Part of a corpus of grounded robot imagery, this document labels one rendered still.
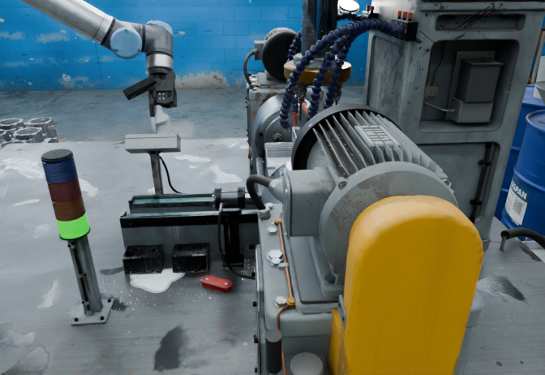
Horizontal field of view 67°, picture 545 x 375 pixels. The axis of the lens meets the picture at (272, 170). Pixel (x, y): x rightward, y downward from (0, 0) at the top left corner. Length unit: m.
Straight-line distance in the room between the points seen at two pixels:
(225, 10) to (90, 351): 5.94
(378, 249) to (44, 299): 0.99
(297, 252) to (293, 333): 0.12
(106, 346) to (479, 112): 1.03
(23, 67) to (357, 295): 7.24
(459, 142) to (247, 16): 5.70
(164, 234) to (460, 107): 0.86
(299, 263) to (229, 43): 6.17
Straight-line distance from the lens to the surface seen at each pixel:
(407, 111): 1.05
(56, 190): 0.95
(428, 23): 1.02
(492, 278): 1.31
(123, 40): 1.35
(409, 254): 0.41
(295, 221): 0.51
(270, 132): 1.40
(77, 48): 7.13
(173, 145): 1.39
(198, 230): 1.24
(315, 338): 0.58
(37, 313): 1.21
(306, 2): 1.10
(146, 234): 1.27
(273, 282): 0.59
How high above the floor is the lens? 1.53
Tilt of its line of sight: 24 degrees down
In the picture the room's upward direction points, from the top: straight up
